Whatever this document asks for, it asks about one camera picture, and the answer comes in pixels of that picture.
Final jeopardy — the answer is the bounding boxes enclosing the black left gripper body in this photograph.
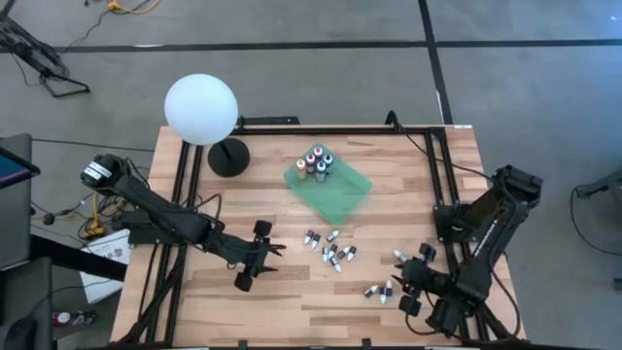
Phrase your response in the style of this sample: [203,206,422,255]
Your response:
[223,221,273,292]

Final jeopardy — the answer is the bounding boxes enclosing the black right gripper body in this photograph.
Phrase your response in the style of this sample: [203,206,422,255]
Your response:
[398,244,437,317]

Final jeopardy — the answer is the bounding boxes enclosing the green translucent plastic tray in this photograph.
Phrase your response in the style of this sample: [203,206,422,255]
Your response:
[284,142,375,227]

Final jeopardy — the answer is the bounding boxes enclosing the white cardboard box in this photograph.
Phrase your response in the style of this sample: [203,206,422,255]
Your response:
[80,227,132,305]

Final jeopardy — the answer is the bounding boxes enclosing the white globe lamp black base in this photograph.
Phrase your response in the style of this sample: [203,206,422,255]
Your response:
[163,72,252,179]

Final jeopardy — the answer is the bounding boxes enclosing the black floor beam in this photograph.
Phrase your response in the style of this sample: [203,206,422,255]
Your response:
[28,235,127,282]

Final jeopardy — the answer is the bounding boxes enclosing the red white packet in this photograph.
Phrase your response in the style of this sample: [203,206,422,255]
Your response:
[52,310,96,327]

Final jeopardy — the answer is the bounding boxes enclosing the dark grey desk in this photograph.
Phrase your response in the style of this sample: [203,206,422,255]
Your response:
[0,257,54,350]

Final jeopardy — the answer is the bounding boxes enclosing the black computer mouse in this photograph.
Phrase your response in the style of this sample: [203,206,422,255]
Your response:
[3,315,39,350]

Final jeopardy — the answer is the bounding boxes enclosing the blue screen monitor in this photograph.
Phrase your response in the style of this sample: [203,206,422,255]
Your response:
[0,148,41,191]

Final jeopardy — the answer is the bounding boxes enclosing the black tripod stand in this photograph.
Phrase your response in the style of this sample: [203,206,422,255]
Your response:
[0,0,91,98]

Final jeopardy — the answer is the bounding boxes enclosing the black aluminium table frame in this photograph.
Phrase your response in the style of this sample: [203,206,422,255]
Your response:
[116,115,526,350]

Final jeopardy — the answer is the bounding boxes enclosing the yellow cable bundle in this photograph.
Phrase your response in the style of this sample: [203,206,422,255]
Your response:
[80,189,127,239]

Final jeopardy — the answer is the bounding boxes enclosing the thin black floor cable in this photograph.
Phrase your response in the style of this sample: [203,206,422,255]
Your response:
[570,187,622,258]

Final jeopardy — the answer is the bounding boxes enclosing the long black floor cable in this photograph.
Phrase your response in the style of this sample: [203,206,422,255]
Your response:
[31,137,156,153]

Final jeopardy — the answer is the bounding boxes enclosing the yellow floor cable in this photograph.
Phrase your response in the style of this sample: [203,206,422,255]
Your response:
[107,0,161,15]

